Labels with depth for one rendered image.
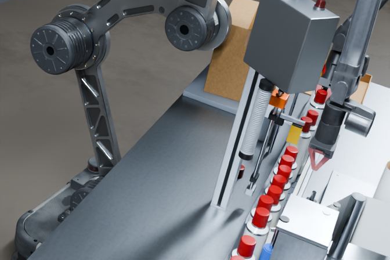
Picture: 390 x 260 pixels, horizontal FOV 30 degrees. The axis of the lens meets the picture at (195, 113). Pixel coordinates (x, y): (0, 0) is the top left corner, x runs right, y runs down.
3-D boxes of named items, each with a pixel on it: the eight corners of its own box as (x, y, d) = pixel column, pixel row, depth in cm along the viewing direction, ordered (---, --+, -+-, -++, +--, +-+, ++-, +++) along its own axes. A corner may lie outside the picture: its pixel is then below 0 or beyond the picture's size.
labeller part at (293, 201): (327, 249, 144) (328, 245, 143) (274, 228, 146) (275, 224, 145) (338, 214, 155) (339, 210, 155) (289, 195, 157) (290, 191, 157)
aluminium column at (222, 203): (224, 211, 200) (293, -18, 168) (209, 205, 201) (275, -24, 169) (230, 203, 204) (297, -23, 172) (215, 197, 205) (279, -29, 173)
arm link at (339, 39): (342, 29, 235) (336, 32, 228) (376, 39, 232) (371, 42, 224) (332, 65, 239) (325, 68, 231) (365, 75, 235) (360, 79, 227)
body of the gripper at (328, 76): (341, 90, 227) (349, 69, 229) (310, 79, 229) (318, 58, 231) (340, 96, 233) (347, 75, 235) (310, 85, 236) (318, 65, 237)
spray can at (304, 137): (293, 186, 209) (314, 126, 199) (275, 180, 210) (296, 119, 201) (296, 177, 214) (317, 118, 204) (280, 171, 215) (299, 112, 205)
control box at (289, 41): (286, 95, 166) (311, 19, 157) (241, 61, 177) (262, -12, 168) (318, 90, 172) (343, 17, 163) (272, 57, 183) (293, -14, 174)
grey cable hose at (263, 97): (250, 162, 178) (273, 87, 168) (236, 156, 178) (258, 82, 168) (253, 155, 181) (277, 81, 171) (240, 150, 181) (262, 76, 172)
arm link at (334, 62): (332, 51, 238) (331, 44, 232) (352, 57, 235) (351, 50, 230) (324, 70, 236) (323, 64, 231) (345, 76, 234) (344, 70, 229)
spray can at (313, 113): (299, 178, 214) (320, 119, 204) (282, 172, 215) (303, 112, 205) (303, 170, 218) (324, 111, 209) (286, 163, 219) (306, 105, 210)
